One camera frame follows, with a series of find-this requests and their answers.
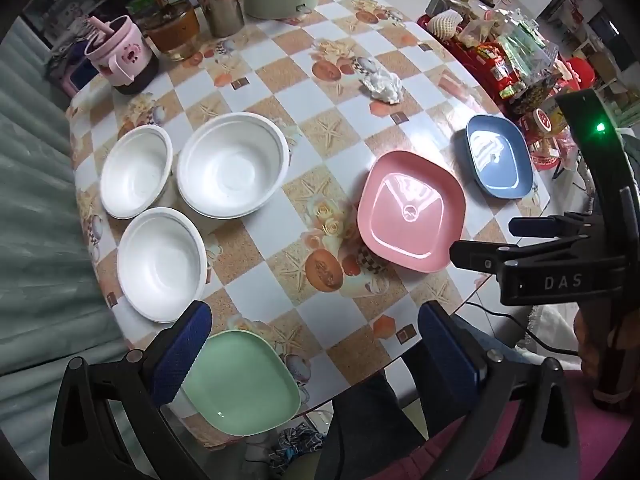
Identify fruit in white foam net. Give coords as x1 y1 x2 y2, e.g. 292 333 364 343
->
430 6 468 40

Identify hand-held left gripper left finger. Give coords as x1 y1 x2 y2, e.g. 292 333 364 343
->
49 300 213 480

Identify black cable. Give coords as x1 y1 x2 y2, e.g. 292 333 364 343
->
462 302 583 358

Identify green square plate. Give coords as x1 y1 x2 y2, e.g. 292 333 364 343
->
181 329 302 437

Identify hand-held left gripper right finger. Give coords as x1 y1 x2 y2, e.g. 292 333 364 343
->
417 300 583 480

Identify grey green ribbed cover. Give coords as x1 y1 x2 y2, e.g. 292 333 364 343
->
0 15 131 480

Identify pink lidded mug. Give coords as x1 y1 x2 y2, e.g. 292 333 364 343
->
83 15 151 87

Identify person's magenta garment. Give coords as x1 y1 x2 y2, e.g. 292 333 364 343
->
430 375 636 480

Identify crumpled white tissue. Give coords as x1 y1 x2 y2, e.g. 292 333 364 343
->
359 67 404 105

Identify black white patterned cloth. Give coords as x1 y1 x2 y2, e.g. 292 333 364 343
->
267 422 326 471

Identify pink square plate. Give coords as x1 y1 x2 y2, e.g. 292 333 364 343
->
356 150 467 274

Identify large white disposable bowl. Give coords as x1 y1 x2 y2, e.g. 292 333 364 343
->
176 111 291 220

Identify blue square plate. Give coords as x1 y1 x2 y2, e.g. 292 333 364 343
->
465 114 535 200

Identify glass jar with amber liquid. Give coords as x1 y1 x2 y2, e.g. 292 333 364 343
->
142 0 201 63

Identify small white disposable bowl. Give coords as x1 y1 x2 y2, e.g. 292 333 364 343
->
116 206 208 323
99 125 174 221

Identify person's dark trousers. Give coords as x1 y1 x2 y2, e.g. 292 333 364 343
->
320 345 451 480

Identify person's right hand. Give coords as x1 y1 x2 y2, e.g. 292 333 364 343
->
572 304 640 377

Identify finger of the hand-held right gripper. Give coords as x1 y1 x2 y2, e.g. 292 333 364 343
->
449 232 626 275
509 212 602 242

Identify pile of snack packets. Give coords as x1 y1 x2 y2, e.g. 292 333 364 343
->
457 7 571 136

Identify black round base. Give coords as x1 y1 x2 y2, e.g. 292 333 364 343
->
112 52 161 96

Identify red snack tray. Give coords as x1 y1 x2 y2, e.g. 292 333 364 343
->
416 12 576 171

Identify red plastic stool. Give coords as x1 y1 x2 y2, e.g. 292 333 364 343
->
560 56 597 92

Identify checkered printed tablecloth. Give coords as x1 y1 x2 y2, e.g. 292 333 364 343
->
66 0 553 448

